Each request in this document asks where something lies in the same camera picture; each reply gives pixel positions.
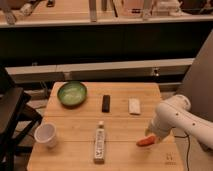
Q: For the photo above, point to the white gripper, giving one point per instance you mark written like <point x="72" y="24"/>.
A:
<point x="159" y="129"/>

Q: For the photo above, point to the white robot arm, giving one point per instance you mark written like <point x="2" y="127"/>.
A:
<point x="174" y="112"/>

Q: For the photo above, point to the green ceramic bowl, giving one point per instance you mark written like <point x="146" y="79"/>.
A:
<point x="72" y="93"/>

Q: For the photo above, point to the white folded cloth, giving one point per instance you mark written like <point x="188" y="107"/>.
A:
<point x="134" y="106"/>

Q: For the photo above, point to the grey panel board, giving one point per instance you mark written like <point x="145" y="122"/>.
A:
<point x="196" y="89"/>

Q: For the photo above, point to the black rectangular block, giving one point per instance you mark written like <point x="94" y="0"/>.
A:
<point x="106" y="103"/>

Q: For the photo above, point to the white paper cup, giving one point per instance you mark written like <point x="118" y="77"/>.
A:
<point x="46" y="134"/>

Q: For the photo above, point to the black stool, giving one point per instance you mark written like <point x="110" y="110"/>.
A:
<point x="16" y="120"/>

